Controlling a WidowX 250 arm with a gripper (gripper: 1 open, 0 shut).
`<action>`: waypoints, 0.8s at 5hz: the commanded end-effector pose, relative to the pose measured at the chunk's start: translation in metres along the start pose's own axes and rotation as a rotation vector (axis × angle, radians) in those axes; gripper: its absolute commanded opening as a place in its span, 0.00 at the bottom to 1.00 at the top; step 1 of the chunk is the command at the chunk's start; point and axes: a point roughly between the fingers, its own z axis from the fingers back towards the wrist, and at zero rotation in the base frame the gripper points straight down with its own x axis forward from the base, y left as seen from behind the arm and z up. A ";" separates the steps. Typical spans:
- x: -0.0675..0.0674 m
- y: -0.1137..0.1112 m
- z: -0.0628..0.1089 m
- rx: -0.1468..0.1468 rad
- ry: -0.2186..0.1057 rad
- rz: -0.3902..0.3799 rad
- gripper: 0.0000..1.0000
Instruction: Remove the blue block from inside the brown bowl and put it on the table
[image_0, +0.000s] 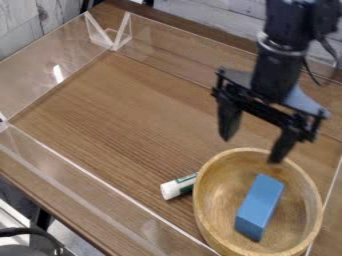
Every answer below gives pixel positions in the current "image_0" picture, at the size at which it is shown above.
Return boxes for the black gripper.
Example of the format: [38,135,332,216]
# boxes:
[211,68,330,164]

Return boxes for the blue rectangular block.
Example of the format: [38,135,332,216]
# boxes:
[234,174,285,242]

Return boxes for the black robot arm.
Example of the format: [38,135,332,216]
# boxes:
[211,0,342,164]

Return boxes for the brown wooden bowl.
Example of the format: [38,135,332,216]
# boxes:
[193,148,324,256]

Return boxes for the white green glue stick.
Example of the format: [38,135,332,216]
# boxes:
[161,173,198,200]

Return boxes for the black metal stand base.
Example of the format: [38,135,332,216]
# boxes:
[0,234,78,256]

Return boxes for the clear acrylic barrier wall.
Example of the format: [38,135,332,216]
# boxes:
[0,9,342,256]

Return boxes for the black cable loop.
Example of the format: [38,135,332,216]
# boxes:
[0,227,66,256]

